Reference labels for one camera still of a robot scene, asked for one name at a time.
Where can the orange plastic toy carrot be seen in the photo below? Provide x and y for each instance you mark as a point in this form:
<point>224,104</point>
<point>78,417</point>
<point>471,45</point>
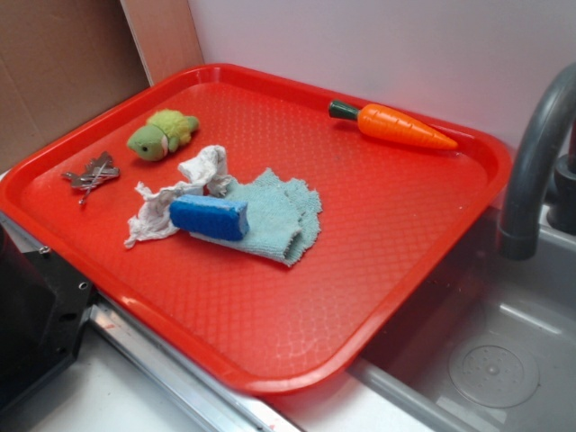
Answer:
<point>384,123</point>

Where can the light green towel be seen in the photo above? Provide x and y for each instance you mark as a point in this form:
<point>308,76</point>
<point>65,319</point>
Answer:
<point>283,218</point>

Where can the blue sponge block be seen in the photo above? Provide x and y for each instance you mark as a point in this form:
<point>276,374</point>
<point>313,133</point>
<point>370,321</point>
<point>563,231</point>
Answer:
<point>211,217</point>

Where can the red plastic tray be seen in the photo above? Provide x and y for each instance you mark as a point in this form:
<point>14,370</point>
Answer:
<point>389,215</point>

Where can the white crumpled cloth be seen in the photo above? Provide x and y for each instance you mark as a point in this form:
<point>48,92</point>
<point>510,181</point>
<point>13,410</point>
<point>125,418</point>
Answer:
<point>207,171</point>

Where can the silver keys bunch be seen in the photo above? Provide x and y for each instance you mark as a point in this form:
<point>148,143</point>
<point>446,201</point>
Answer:
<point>98,171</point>

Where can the grey plastic sink basin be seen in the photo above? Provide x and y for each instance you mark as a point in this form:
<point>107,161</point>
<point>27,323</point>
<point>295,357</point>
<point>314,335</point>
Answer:
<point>484,343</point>

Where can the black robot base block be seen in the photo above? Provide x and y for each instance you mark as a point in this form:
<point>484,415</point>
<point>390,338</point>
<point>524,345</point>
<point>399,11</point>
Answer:
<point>45,304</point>

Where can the brown cardboard panel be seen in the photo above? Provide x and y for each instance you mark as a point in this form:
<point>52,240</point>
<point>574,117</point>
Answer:
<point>65,62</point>

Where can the grey curved faucet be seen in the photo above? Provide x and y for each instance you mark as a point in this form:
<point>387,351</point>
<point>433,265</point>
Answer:
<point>549,135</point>

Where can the dark faucet handle knob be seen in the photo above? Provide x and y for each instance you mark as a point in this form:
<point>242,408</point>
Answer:
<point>561,195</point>

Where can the green plush turtle toy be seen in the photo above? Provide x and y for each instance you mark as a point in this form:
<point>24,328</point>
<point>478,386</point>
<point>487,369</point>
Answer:
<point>164,133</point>

